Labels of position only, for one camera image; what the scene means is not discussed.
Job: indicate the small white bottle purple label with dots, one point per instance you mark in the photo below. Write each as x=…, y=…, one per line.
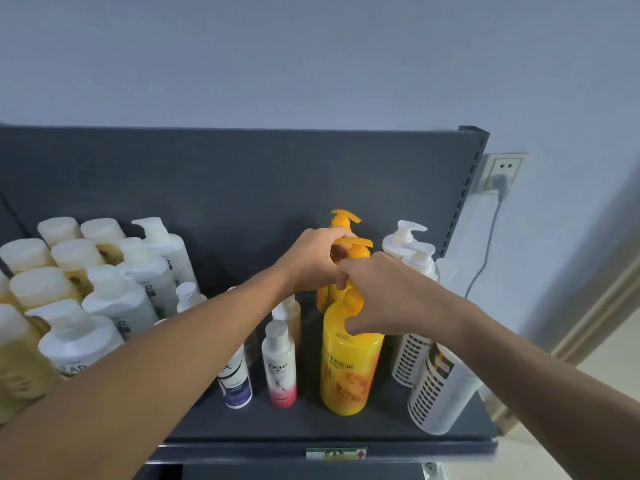
x=236, y=382

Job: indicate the white pump shampoo bottle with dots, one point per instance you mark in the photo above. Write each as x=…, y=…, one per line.
x=150, y=279
x=120, y=302
x=170, y=249
x=80, y=344

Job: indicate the white pump bottle lined label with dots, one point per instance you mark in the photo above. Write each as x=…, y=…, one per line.
x=410, y=359
x=440, y=394

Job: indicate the small beige bottle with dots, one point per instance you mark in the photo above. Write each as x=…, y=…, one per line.
x=289, y=317

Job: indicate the white wall socket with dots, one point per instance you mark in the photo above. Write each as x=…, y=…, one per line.
x=515, y=164

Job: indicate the dark grey metal shelf unit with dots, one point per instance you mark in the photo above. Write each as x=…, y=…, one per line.
x=250, y=194

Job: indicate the person's right hand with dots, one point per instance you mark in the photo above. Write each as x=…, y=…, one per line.
x=400, y=299

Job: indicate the small white capped bottle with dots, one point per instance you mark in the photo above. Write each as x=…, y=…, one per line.
x=188, y=294

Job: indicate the person's right forearm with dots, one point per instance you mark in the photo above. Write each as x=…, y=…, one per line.
x=540, y=389

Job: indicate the green red shelf label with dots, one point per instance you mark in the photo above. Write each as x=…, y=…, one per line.
x=336, y=453

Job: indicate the small white bottle pink base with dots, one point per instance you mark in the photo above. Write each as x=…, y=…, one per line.
x=279, y=364

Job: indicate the person's left hand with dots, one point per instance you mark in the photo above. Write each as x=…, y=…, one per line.
x=310, y=262

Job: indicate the group of golden white-capped bottles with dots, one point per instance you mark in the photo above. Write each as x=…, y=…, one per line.
x=30, y=289

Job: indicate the person's left forearm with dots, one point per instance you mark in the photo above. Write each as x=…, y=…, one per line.
x=150, y=364

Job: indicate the person's right fingers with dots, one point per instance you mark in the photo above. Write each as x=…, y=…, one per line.
x=356, y=267

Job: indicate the yellow pump bottle orange print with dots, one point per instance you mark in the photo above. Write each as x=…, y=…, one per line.
x=350, y=374

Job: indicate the white power plug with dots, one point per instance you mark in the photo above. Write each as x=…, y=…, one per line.
x=501, y=184

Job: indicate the person's left fingers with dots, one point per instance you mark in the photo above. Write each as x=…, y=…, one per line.
x=336, y=236

